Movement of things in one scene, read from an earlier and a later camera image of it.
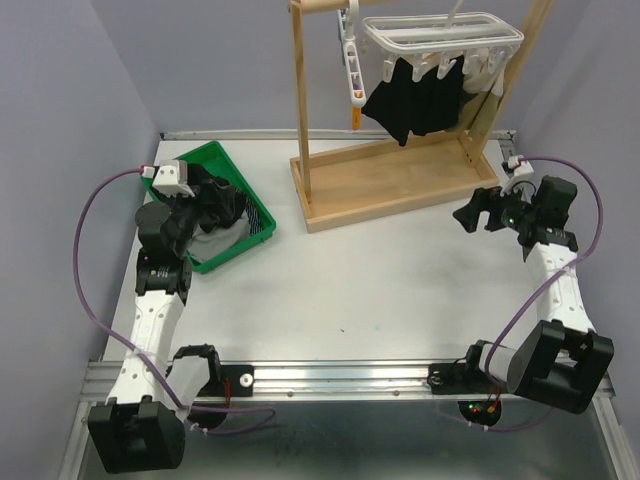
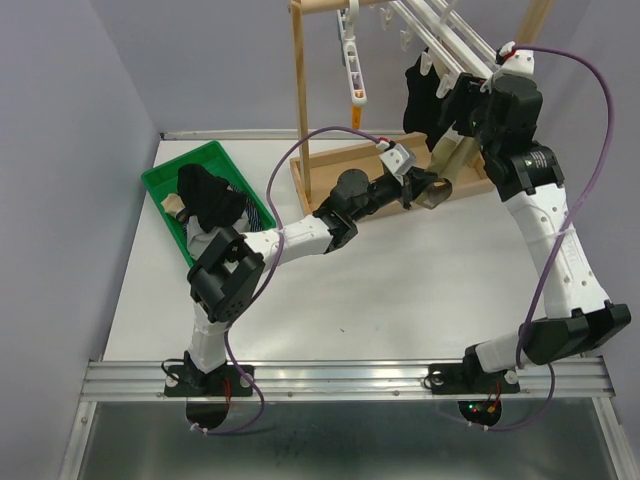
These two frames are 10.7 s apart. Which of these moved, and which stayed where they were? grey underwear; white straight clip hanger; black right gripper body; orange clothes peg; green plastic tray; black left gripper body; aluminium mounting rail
Moved: black right gripper body; black left gripper body
Stayed: green plastic tray; orange clothes peg; aluminium mounting rail; grey underwear; white straight clip hanger
